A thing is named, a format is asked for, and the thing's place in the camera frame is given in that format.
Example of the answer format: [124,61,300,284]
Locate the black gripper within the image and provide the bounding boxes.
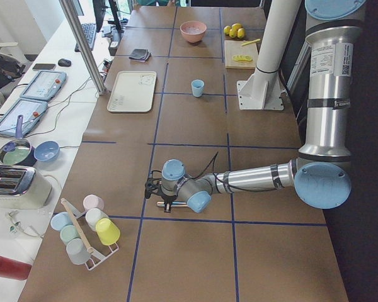
[161,187,177,213]

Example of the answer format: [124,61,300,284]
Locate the stainless steel muddler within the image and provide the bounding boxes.
[156,201,188,208]

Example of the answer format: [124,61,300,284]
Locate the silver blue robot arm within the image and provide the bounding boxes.
[154,1,366,213]

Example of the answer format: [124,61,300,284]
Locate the yellow-green plastic cup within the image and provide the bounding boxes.
[95,218,121,246]

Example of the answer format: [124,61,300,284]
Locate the white rack cup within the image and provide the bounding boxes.
[85,208,108,232]

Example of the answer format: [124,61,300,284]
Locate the pink plastic cup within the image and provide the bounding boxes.
[83,194,105,211]

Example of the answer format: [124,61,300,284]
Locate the grey rack cup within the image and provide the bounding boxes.
[66,238,91,265]

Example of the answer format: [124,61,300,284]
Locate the mint green rack cup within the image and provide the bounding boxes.
[60,225,80,245]

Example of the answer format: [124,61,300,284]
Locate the light blue rack cup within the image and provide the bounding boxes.
[50,211,73,232]

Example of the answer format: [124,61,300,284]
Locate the light blue plastic cup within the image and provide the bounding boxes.
[191,79,205,98]

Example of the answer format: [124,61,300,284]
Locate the pile of ice cubes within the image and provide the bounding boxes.
[185,26,202,35]

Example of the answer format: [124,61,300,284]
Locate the cream bear serving tray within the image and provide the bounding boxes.
[107,71,157,113]

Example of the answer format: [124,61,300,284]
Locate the blue bowl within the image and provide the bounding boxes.
[34,141,60,162]

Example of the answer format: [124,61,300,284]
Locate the grey folded cloth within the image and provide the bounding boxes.
[129,48,149,61]

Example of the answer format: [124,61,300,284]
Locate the blue pot with lid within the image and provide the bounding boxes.
[0,115,37,167]

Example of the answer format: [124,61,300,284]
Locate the silver toaster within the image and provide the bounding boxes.
[0,165,52,210]

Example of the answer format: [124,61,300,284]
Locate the lower teach pendant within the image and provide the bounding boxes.
[0,98,48,138]

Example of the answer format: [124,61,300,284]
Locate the teach pendant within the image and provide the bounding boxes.
[20,70,67,102]
[0,98,48,138]

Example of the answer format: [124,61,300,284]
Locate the black box with label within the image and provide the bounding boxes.
[108,33,121,57]

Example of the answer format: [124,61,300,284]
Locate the upper teach pendant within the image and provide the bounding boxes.
[20,70,67,102]

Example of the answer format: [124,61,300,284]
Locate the bamboo cutting board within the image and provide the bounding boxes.
[224,40,258,69]

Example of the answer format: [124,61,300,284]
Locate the pink bowl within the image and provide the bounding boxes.
[180,21,207,43]

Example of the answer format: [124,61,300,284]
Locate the black computer mouse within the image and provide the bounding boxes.
[57,59,72,67]

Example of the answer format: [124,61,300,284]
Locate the red bottle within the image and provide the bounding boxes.
[0,255,32,281]

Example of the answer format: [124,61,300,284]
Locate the yellow-green plastic knife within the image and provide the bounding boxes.
[241,38,261,47]

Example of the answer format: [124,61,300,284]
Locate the black smartphone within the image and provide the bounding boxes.
[32,63,57,71]

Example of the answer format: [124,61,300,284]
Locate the black keyboard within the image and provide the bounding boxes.
[81,23,97,50]

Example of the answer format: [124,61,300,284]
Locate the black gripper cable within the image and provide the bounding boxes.
[149,151,278,191]

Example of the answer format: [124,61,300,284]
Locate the white wire cup rack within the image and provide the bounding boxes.
[60,198,120,271]

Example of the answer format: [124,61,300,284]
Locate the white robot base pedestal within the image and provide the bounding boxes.
[237,0,301,111]

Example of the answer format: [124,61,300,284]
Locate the aluminium frame post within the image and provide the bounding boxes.
[59,0,106,95]

